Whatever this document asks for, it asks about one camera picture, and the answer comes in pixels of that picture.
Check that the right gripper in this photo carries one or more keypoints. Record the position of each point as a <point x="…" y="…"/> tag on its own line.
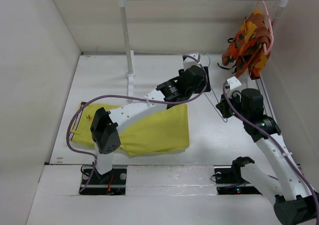
<point x="222" y="106"/>

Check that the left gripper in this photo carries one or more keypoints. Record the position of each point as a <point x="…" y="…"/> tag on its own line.
<point x="202" y="86"/>

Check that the blue wire hanger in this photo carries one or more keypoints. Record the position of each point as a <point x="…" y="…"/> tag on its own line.
<point x="225" y="120"/>

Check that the yellow-green trousers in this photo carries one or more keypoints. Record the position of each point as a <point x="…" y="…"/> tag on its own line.
<point x="162" y="132"/>

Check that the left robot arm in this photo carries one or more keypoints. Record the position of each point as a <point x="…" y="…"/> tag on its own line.
<point x="107" y="125"/>

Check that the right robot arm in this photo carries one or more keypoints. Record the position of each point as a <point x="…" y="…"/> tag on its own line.
<point x="293" y="198"/>

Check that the orange camouflage garment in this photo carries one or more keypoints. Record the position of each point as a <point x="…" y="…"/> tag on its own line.
<point x="246" y="50"/>

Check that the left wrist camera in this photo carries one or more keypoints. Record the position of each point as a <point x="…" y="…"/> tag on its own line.
<point x="190" y="60"/>

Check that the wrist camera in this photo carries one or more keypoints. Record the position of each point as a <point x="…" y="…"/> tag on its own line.
<point x="230" y="85"/>
<point x="190" y="60"/>

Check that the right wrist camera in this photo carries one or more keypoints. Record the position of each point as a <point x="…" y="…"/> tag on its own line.
<point x="230" y="85"/>

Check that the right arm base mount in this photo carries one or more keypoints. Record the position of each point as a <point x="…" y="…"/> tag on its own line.
<point x="228" y="184"/>

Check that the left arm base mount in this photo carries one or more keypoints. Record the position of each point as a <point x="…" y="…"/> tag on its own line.
<point x="112" y="183"/>

